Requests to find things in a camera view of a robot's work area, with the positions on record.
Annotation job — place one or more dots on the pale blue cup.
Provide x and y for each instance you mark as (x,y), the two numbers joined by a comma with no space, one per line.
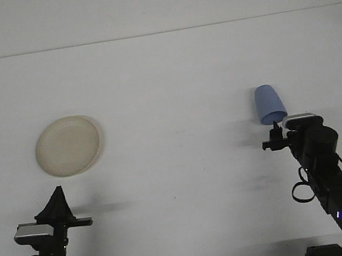
(268,101)

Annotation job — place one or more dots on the pale round plate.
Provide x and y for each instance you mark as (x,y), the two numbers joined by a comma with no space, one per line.
(67,147)

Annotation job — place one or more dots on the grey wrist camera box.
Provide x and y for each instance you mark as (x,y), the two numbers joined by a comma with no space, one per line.
(301,121)
(32,233)

